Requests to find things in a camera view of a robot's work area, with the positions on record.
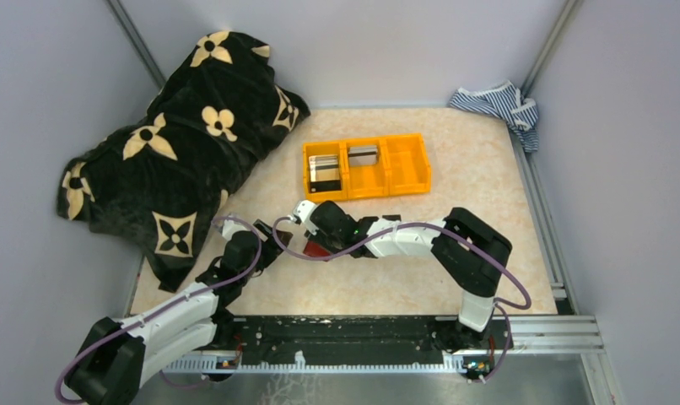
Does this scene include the cards in left bin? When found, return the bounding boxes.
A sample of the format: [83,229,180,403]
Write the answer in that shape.
[308,154,342,193]

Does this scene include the yellow plastic bin middle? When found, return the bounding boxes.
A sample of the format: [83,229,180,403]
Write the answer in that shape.
[343,137,389,200]

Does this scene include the cards in middle bin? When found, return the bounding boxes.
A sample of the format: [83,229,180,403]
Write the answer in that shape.
[348,144,379,167]

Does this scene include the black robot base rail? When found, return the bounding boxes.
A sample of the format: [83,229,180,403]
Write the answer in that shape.
[181,314,515,369]

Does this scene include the aluminium frame rail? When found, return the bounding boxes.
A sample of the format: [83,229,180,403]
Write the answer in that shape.
[96,314,605,375]

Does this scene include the yellow plastic bin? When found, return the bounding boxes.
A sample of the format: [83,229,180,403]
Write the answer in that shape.
[383,133,432,197]
[302,141,348,203]
[343,137,389,200]

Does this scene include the cards in bin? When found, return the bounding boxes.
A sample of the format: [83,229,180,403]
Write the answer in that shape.
[308,154,342,193]
[348,144,379,167]

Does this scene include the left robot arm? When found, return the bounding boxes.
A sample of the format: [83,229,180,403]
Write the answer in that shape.
[57,217,283,404]

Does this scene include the black floral blanket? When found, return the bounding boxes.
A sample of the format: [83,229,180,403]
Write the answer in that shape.
[56,30,310,292]

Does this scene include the blue white striped cloth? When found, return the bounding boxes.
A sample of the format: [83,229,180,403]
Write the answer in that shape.
[449,80,539,153]

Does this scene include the yellow plastic bin right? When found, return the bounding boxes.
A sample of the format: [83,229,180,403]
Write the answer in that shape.
[383,133,432,197]

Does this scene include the red leather card holder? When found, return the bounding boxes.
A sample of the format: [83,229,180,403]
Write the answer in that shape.
[302,240,333,262]

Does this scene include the yellow plastic bin left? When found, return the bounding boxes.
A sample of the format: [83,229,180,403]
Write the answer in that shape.
[302,141,348,203]

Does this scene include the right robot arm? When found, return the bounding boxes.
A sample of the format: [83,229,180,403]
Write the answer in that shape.
[290,200,513,348]

